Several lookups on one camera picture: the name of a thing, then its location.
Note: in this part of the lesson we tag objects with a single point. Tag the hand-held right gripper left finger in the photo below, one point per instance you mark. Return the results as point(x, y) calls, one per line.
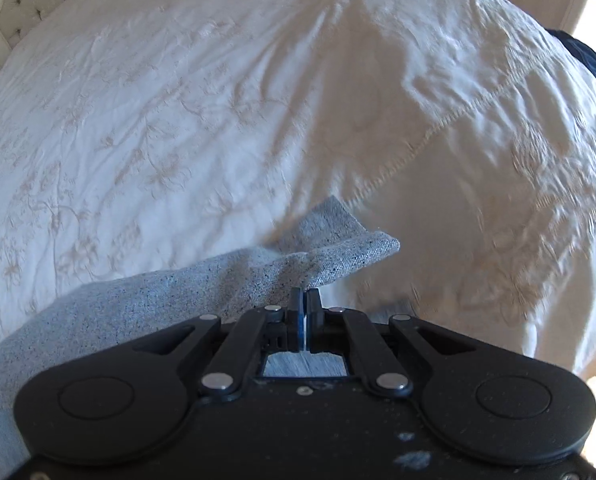
point(295, 321)

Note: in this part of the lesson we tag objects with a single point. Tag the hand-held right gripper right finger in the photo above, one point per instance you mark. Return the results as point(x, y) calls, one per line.
point(312, 321)

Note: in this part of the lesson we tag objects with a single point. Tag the grey pants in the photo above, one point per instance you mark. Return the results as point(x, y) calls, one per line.
point(188, 290)

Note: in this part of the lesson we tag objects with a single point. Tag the cream embroidered bedspread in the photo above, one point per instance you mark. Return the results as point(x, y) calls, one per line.
point(258, 110)

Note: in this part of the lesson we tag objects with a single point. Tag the dark blue cloth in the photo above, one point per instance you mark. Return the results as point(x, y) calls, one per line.
point(592, 62)

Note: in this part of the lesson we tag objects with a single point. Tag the tufted cream headboard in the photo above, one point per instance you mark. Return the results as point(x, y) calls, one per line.
point(13, 0)

